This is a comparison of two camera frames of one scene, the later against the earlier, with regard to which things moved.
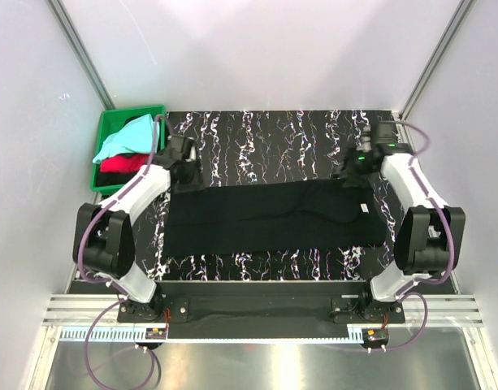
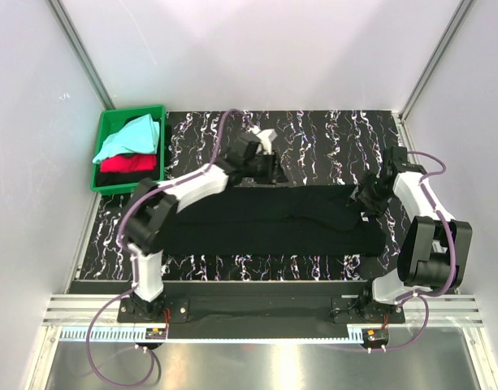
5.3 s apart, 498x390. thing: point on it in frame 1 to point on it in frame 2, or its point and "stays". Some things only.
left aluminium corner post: x=81 y=54 stays
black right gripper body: x=357 y=170 to x=375 y=197
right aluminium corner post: x=462 y=10 stays
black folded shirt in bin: x=114 y=179 stays
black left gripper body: x=193 y=179 to x=262 y=169
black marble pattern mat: x=278 y=146 stays
